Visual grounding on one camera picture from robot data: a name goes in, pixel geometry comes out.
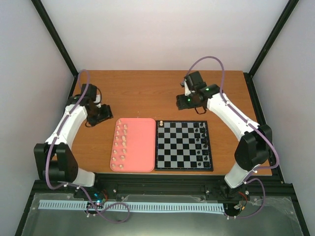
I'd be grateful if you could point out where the purple cable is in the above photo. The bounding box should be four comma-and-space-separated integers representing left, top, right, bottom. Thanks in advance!
45, 69, 131, 224
186, 56, 280, 219

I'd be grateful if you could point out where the light blue slotted cable duct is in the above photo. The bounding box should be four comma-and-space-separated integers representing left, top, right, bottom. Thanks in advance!
38, 200, 224, 214

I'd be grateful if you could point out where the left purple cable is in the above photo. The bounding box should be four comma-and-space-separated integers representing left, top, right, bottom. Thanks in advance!
45, 69, 131, 224

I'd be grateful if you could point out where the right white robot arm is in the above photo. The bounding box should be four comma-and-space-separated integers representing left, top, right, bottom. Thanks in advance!
176, 71, 275, 198

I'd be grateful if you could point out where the pink plastic tray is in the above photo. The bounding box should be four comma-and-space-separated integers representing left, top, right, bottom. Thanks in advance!
110, 118, 156, 173

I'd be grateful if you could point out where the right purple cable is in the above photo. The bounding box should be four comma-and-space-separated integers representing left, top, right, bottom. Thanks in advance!
186, 56, 280, 219

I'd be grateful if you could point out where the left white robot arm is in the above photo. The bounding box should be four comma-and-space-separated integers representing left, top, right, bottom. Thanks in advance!
33, 84, 113, 198

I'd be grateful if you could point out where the black aluminium frame rail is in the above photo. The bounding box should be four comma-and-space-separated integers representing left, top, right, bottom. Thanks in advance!
31, 174, 295, 201

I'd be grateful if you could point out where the black white chess board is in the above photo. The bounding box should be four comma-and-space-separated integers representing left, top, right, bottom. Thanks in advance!
155, 120, 214, 172

